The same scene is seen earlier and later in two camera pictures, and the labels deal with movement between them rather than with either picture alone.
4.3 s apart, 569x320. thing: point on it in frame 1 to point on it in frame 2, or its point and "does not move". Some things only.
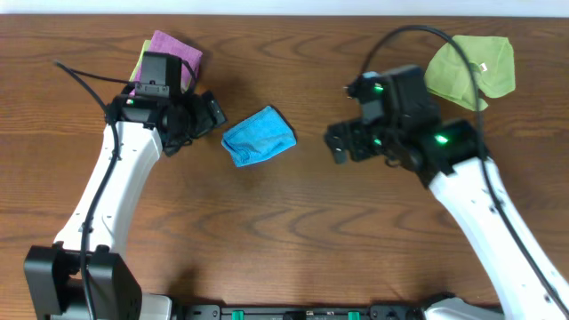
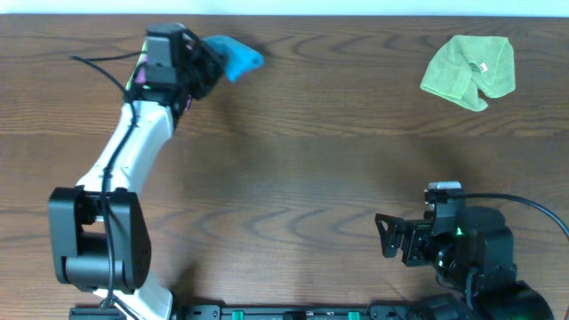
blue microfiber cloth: (264, 134) to (236, 59)
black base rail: (300, 312) does not move
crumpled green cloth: (449, 76) does not move
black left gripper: (205, 121) to (206, 60)
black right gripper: (355, 132) to (417, 232)
